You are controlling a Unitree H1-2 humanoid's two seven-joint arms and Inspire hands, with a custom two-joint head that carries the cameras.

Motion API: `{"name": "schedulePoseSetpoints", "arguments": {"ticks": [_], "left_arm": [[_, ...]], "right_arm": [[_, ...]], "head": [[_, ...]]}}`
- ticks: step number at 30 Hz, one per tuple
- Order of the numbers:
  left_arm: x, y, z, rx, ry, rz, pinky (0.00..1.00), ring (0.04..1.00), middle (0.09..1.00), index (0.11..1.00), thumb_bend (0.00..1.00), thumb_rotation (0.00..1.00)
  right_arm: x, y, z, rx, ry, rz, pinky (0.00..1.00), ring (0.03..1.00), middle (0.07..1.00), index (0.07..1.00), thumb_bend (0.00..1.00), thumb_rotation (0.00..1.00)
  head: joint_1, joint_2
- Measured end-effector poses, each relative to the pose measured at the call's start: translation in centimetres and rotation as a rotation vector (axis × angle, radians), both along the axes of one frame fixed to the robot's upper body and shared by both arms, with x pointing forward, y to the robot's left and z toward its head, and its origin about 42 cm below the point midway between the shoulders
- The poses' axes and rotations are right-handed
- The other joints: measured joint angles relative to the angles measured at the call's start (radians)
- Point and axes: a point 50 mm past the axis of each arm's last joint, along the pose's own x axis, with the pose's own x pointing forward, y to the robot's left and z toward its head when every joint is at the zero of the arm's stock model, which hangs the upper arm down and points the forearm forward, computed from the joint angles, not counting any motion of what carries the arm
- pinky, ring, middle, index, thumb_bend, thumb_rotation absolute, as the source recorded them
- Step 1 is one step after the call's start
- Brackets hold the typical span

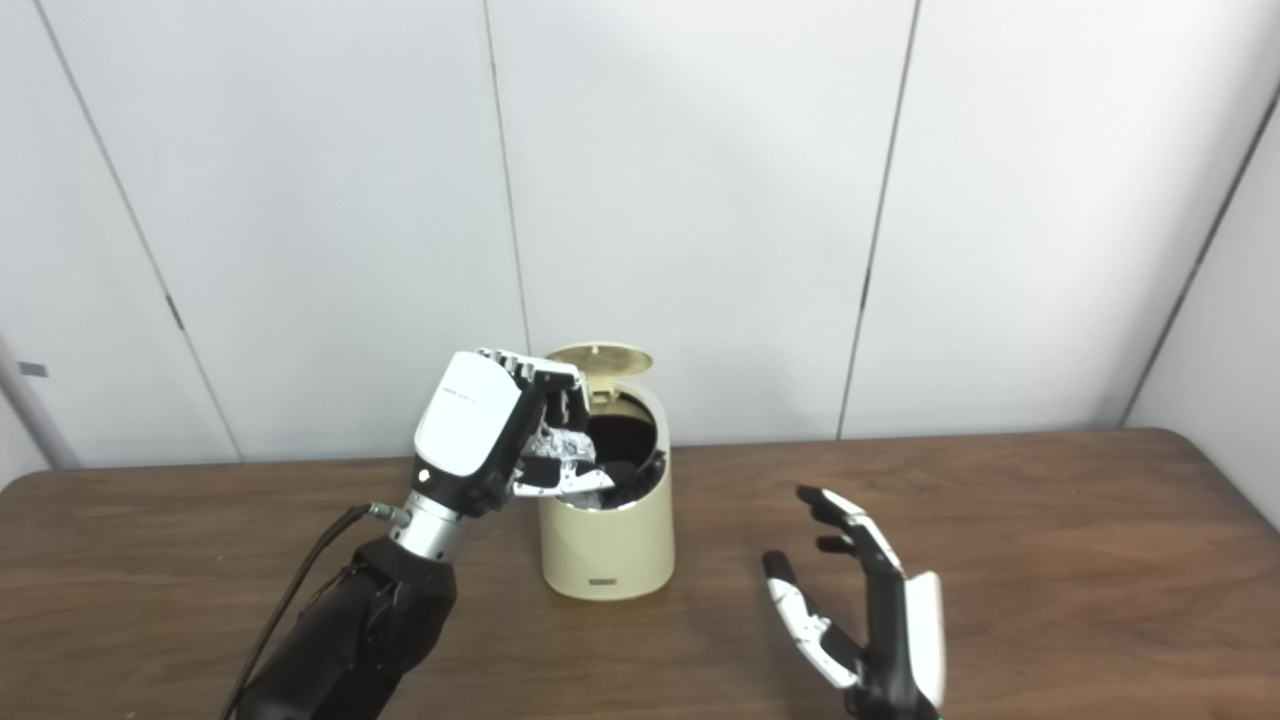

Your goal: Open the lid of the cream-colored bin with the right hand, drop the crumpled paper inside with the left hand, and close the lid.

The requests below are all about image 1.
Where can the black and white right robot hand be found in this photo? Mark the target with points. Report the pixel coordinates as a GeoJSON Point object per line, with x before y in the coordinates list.
{"type": "Point", "coordinates": [890, 640]}

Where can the black wall seam clip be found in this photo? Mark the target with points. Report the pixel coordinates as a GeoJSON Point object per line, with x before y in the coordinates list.
{"type": "Point", "coordinates": [175, 312]}

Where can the cream-colored bin body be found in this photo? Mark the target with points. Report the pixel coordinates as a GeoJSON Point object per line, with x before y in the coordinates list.
{"type": "Point", "coordinates": [610, 545]}

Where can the black bin liner bag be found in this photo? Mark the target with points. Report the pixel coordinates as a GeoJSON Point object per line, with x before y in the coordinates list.
{"type": "Point", "coordinates": [625, 440]}

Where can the white paper ball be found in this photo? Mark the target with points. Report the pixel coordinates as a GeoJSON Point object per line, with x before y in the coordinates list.
{"type": "Point", "coordinates": [558, 445]}

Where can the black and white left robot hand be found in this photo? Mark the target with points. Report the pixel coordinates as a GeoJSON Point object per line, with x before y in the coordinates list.
{"type": "Point", "coordinates": [465, 420]}

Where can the round cream-colored bin lid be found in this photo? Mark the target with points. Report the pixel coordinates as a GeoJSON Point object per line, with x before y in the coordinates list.
{"type": "Point", "coordinates": [605, 358]}

